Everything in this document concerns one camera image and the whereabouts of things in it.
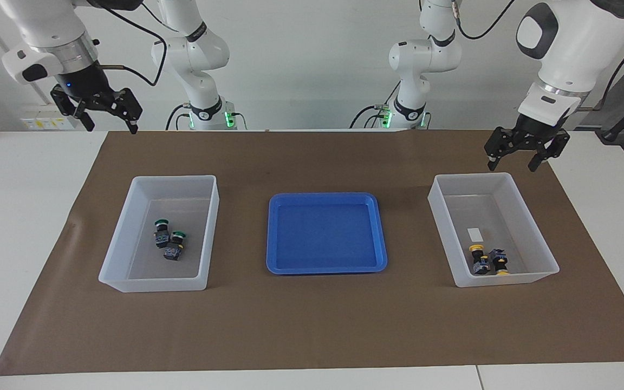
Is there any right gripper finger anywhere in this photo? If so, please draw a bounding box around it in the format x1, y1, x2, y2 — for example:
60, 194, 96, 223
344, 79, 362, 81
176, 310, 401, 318
118, 89, 144, 134
74, 105, 96, 132

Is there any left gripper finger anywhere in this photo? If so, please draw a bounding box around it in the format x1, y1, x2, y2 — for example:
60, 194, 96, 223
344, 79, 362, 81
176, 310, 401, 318
485, 136, 506, 172
529, 142, 559, 172

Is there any yellow push button switch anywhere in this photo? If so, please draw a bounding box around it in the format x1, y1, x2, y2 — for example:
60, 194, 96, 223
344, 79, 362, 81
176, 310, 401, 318
469, 244, 491, 276
490, 249, 511, 276

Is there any green push button switch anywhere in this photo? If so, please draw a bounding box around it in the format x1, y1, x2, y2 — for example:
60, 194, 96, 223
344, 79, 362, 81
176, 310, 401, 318
153, 219, 171, 249
163, 231, 186, 261

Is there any translucent white plastic box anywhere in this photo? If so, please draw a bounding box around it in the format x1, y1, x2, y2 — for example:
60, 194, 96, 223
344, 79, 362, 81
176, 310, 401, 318
427, 172, 560, 288
99, 174, 220, 293

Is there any blue plastic tray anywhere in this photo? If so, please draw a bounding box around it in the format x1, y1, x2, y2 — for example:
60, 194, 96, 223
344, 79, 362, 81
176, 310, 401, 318
266, 192, 388, 275

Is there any brown paper mat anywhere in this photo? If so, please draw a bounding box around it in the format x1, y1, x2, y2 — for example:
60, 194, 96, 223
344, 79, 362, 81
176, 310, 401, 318
0, 129, 624, 376

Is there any black right base cable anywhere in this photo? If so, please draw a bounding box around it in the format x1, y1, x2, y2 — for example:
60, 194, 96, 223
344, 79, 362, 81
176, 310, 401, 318
166, 104, 189, 131

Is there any black base cable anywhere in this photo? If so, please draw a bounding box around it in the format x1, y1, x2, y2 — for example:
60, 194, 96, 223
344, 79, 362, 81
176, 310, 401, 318
166, 104, 189, 131
349, 81, 402, 129

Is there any wall power socket strip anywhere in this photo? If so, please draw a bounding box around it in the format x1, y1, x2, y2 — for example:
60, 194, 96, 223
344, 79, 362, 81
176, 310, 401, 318
21, 108, 82, 131

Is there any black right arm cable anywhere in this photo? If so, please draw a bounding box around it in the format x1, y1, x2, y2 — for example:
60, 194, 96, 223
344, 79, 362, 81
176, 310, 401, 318
95, 3, 168, 87

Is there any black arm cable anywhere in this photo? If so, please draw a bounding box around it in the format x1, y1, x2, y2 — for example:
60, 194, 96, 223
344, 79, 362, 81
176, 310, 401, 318
456, 0, 624, 111
95, 3, 168, 87

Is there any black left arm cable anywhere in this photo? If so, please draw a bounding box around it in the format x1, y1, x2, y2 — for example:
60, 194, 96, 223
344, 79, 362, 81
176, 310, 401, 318
456, 0, 624, 111

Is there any black left base cable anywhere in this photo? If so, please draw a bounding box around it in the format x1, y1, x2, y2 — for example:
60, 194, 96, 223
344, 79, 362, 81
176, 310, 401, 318
349, 81, 402, 129

